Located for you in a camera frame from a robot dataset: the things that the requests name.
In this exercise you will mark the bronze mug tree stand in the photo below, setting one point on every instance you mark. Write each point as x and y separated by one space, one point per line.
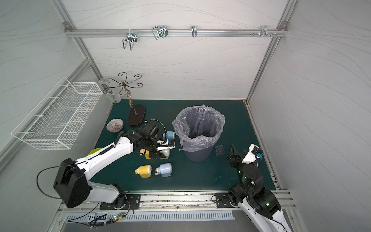
137 112

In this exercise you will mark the green pencil sharpener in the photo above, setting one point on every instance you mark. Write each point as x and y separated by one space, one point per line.
165 154

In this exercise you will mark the light blue pencil sharpener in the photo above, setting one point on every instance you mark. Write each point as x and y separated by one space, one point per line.
165 170

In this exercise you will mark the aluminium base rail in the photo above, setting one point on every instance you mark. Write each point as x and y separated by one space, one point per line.
181 200

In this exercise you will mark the yellow pencil sharpener front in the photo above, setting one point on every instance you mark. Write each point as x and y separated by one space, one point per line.
144 171

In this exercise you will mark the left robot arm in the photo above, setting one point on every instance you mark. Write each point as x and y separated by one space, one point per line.
74 184

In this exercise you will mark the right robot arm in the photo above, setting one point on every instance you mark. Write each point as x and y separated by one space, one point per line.
258 202

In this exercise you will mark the clear sharpener tray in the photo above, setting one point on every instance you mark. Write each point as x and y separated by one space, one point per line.
219 150

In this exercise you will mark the lime green bowl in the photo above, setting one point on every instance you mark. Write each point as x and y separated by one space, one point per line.
94 151

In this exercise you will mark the white wire basket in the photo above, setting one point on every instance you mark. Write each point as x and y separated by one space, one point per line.
56 122

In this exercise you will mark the grey trash bin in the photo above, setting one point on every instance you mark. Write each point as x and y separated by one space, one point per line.
199 156

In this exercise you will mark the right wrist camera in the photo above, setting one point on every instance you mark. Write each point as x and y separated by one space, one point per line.
253 154

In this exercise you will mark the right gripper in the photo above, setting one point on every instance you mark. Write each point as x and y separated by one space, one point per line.
235 156

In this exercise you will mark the clear plastic bin liner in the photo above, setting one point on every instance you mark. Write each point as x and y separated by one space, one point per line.
198 127

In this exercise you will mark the aluminium top rail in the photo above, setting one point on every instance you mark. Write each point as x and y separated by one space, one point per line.
71 32

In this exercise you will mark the clear glass cup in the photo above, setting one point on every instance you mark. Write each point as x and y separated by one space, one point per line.
111 94

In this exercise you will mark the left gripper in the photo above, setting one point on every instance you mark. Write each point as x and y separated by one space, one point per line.
156 149

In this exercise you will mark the pink patterned bowl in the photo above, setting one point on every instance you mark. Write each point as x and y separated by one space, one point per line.
115 125

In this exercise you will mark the green mat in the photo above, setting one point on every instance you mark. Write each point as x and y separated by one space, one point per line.
214 173

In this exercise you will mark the metal hook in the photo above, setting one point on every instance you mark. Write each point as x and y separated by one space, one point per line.
264 33
130 40
159 32
194 31

